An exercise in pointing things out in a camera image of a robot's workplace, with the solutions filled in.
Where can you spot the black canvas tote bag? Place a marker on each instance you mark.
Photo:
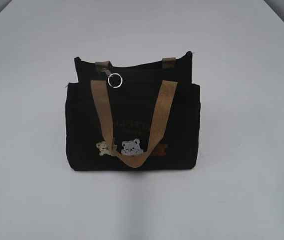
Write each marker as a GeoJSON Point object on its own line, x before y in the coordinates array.
{"type": "Point", "coordinates": [132, 94]}

